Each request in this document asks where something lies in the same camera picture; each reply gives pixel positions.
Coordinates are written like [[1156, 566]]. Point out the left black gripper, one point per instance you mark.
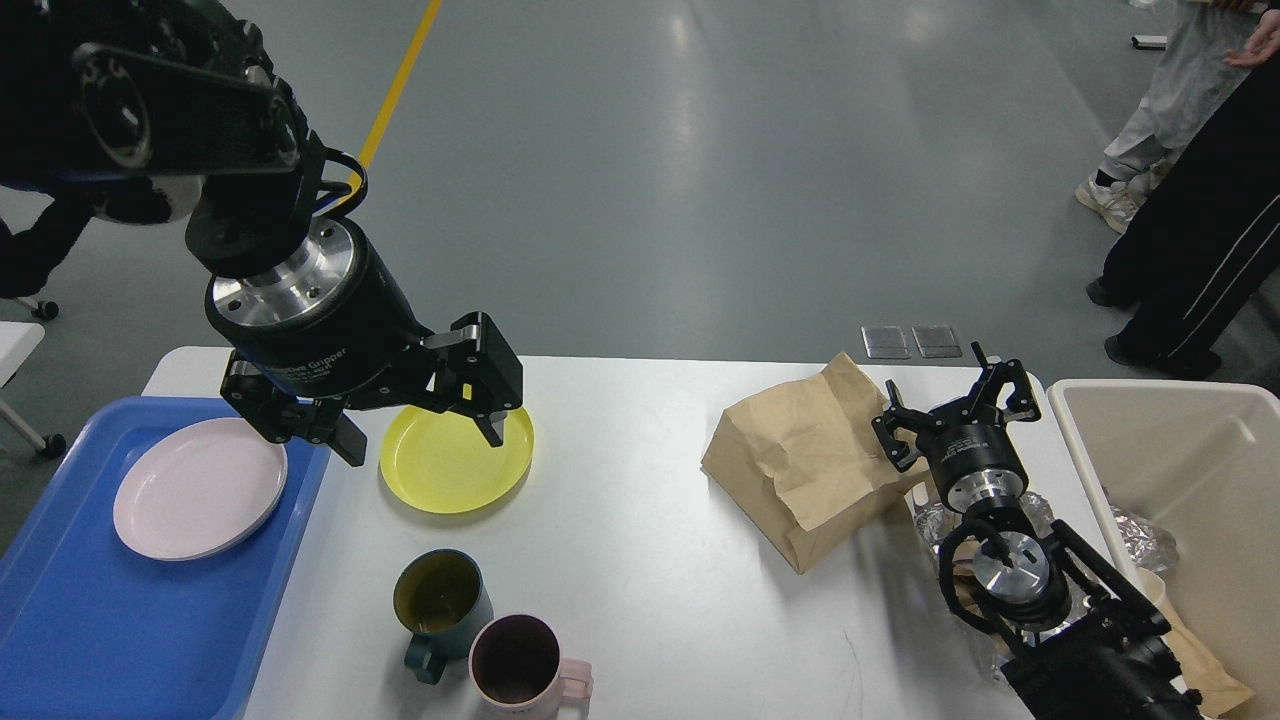
[[330, 321]]

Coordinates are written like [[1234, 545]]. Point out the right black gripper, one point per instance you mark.
[[970, 455]]

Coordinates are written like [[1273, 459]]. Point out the yellow plate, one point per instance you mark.
[[440, 463]]

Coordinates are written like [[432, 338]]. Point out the dark green mug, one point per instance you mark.
[[441, 599]]

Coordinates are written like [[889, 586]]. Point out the pink mug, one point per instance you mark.
[[519, 671]]

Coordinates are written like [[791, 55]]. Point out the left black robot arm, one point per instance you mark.
[[149, 112]]

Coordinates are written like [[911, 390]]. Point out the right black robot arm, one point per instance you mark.
[[1082, 642]]

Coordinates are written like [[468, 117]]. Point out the right metal floor plate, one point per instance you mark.
[[936, 341]]

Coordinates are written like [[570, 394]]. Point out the metal floor plate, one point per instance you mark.
[[936, 341], [885, 342]]

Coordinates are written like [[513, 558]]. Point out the left metal floor plate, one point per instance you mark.
[[885, 342]]

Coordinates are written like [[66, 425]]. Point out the brown paper bag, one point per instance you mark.
[[802, 460]]

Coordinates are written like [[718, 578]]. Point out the pink plate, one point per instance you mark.
[[199, 491]]

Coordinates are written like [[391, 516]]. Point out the foil in bin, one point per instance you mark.
[[1133, 542]]

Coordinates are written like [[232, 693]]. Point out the beige plastic bin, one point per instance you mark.
[[1200, 460]]

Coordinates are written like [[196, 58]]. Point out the person in black trousers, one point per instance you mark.
[[1207, 238]]

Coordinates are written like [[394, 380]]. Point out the brown paper in bin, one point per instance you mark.
[[1201, 670]]

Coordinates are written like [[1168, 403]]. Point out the person in light grey trousers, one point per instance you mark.
[[1189, 82]]

